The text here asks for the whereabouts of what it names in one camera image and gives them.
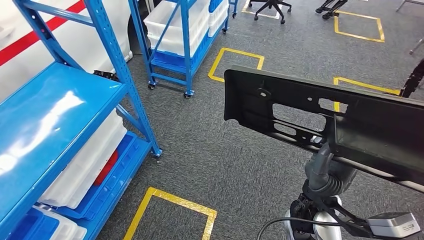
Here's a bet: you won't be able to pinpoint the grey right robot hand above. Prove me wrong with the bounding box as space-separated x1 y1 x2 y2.
304 142 358 192

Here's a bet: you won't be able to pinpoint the black plastic plate frame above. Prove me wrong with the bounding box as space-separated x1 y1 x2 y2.
223 64 424 195

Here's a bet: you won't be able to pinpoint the red plastic part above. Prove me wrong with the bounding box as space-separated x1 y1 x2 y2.
93 149 119 187

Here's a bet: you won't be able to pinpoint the blue metal shelf rack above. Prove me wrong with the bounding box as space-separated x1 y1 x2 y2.
0 0 163 240

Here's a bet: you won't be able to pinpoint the black humanoid robot leg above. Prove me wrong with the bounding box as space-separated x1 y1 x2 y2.
399 57 424 99

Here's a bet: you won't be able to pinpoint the steel table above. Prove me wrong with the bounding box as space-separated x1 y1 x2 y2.
395 0 424 56

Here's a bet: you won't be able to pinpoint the black humanoid robot legs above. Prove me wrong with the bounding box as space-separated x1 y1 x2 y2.
315 0 349 21

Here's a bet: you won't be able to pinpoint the black office chair base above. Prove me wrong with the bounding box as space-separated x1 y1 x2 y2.
248 0 293 25

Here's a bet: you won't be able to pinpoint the blue wheeled storage rack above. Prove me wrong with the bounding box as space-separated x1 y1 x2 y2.
127 0 239 100

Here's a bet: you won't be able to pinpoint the black ribbed stand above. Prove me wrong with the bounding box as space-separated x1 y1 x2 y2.
92 69 119 83

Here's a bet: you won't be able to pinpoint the white plastic tray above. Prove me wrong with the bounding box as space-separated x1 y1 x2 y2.
33 205 88 240

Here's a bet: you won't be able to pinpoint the white car red stripe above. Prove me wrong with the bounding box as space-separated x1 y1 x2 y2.
0 0 134 104

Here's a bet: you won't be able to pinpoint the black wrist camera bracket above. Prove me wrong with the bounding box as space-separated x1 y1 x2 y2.
299 188 424 240

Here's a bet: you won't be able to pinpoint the black cable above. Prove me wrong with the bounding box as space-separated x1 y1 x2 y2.
256 216 344 240

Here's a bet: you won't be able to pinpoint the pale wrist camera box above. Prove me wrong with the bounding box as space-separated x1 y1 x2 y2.
366 211 422 239

